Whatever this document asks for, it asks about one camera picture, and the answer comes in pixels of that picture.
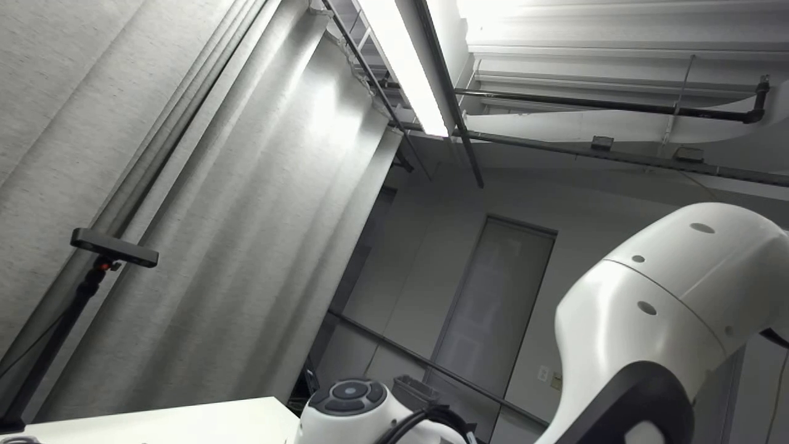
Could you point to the ceiling light fixture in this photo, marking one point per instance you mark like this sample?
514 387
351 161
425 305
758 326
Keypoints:
411 45

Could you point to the black camera tripod stand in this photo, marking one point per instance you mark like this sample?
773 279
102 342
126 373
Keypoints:
110 253

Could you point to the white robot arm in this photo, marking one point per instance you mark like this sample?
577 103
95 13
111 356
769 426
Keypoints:
636 336

